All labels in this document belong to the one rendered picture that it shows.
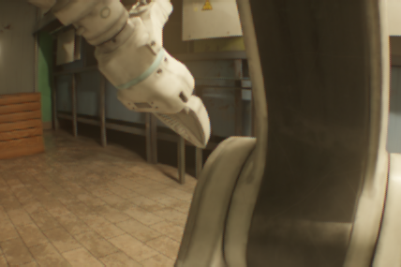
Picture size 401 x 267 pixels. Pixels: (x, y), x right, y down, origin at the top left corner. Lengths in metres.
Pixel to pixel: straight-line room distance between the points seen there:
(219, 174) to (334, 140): 0.11
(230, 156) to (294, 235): 0.10
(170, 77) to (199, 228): 0.18
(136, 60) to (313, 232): 0.26
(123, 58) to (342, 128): 0.24
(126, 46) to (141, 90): 0.07
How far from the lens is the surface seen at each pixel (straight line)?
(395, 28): 1.49
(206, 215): 0.29
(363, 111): 0.25
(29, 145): 3.28
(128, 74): 0.37
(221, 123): 2.17
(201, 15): 2.04
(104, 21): 0.34
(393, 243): 0.26
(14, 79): 4.87
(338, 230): 0.26
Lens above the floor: 0.70
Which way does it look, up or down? 10 degrees down
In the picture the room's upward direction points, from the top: straight up
